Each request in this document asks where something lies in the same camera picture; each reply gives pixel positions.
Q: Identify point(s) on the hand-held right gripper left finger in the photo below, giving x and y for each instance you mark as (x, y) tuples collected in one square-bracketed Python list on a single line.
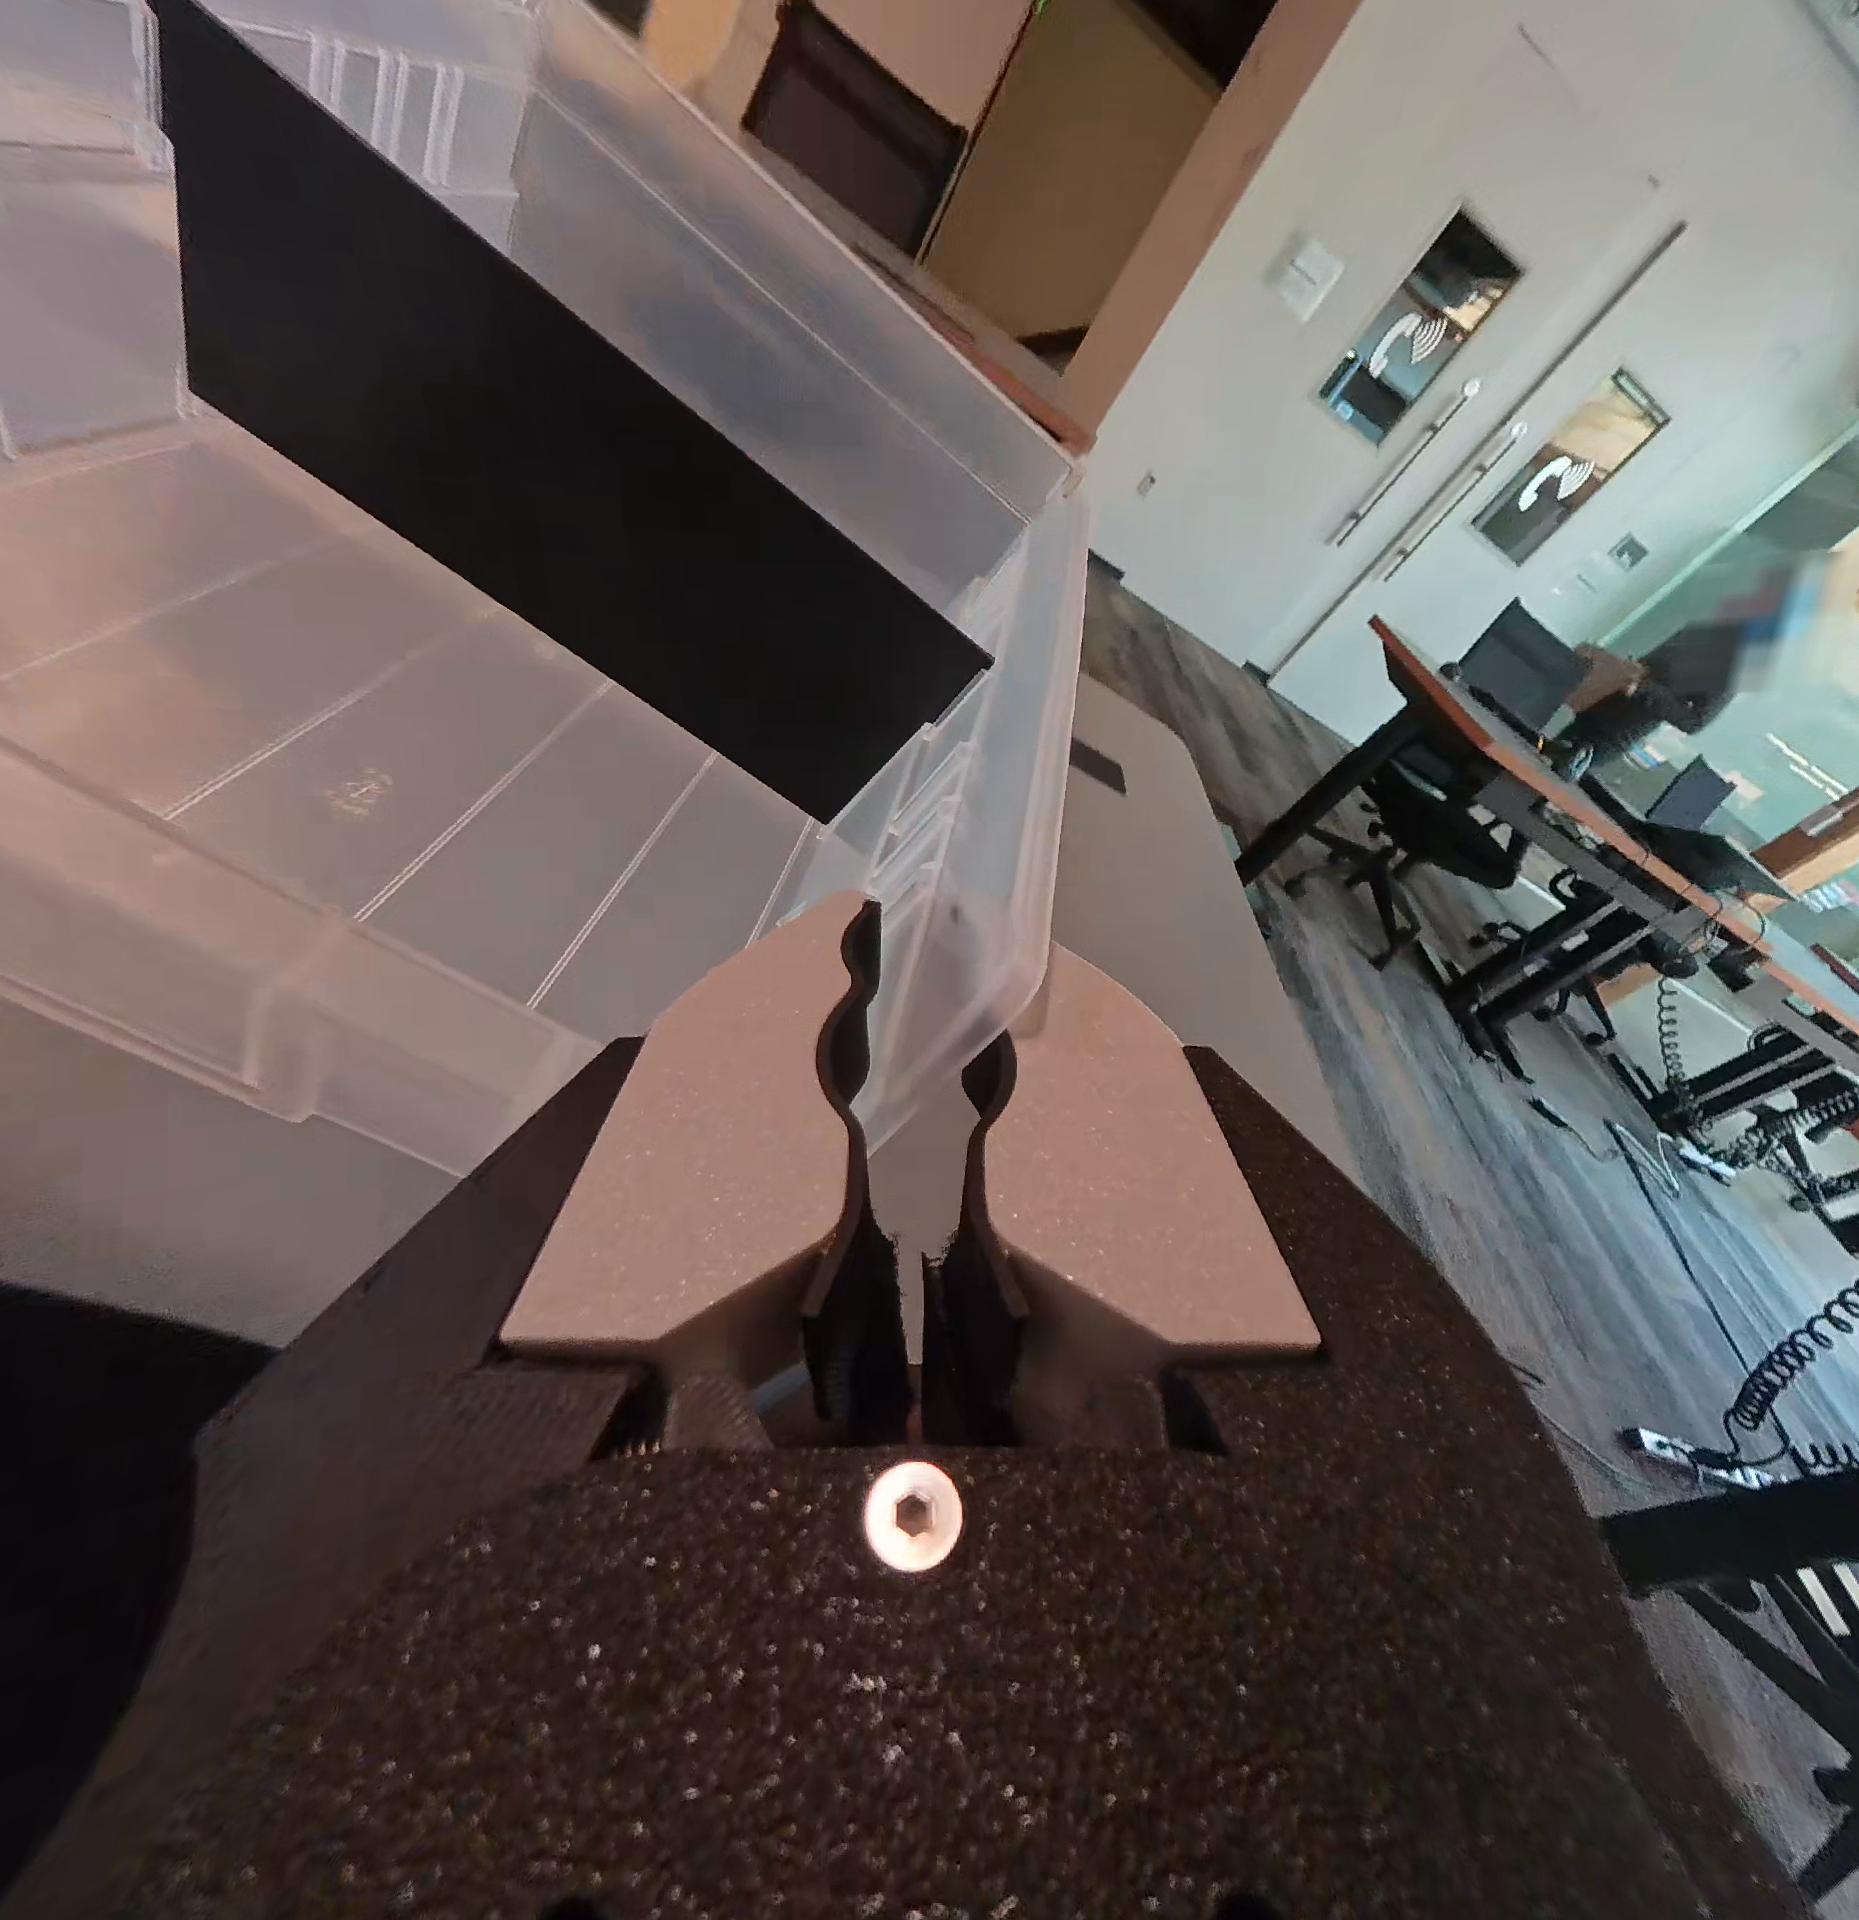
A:
[(673, 1185)]

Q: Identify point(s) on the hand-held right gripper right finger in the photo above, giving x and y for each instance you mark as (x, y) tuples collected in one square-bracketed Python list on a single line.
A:
[(1139, 1200)]

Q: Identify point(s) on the clear plastic box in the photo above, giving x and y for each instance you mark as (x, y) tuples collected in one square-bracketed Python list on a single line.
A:
[(417, 721)]

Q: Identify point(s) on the grey desk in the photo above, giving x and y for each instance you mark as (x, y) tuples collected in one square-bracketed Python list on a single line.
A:
[(1153, 930)]

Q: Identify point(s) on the wooden office desk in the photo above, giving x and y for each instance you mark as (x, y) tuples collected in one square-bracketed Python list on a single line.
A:
[(1619, 806)]

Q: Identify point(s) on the black office chair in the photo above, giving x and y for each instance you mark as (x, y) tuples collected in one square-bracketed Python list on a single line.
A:
[(1447, 841)]

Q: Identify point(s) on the power strip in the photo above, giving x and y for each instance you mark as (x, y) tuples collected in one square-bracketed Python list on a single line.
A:
[(1679, 1448)]

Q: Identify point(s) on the black desk frame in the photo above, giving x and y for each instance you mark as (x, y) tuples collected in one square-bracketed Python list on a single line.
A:
[(1739, 1544)]

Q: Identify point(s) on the small wall panel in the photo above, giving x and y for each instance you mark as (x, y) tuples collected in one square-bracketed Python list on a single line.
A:
[(1627, 550)]

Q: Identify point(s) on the white wall sign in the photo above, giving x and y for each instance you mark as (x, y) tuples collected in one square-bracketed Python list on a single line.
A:
[(1311, 278)]

